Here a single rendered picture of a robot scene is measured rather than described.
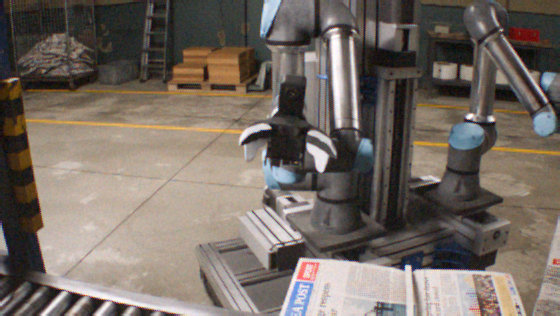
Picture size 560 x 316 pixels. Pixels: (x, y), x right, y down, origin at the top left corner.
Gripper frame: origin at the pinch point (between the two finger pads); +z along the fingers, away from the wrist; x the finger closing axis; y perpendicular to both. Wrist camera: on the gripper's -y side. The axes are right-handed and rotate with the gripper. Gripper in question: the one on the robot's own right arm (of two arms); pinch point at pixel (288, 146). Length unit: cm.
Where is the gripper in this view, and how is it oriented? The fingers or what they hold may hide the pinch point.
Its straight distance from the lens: 77.4
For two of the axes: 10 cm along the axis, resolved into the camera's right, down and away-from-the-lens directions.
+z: -0.2, 3.3, -9.4
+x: -9.9, -1.3, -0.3
